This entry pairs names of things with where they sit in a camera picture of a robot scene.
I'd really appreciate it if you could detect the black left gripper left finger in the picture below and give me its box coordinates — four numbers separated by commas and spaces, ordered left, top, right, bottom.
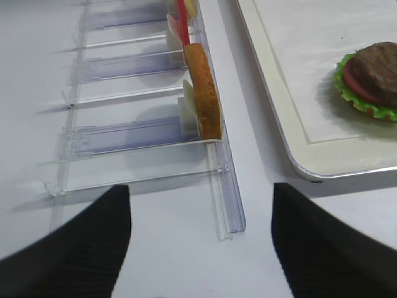
1, 185, 132, 297

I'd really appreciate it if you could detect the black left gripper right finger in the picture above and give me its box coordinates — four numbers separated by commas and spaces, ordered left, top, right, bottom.
271, 183, 396, 297

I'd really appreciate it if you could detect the yellow cheese slice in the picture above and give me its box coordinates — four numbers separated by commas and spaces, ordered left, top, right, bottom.
184, 0, 197, 19

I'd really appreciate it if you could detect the green lettuce leaf on tray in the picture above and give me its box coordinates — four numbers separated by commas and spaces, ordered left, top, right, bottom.
332, 53, 396, 122

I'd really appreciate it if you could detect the red tomato slice on tray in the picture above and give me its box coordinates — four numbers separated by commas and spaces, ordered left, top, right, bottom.
343, 59, 382, 106

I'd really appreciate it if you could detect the brown meat patty on tray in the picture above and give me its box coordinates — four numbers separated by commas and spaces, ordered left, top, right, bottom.
352, 42, 396, 107

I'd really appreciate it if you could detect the red tomato slice in rack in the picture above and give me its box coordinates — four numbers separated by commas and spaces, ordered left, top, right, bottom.
174, 0, 190, 46

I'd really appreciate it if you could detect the cream white tray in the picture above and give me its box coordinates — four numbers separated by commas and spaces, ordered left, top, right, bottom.
238, 1, 396, 181

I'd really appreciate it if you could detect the clear acrylic left rack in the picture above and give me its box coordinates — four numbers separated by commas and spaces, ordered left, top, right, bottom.
39, 1, 246, 240

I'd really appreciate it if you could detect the brown bun slice left rack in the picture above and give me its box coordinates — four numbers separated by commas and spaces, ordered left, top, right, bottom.
184, 43, 222, 140

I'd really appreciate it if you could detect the white paper tray liner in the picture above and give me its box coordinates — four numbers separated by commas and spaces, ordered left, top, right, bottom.
256, 1, 396, 143

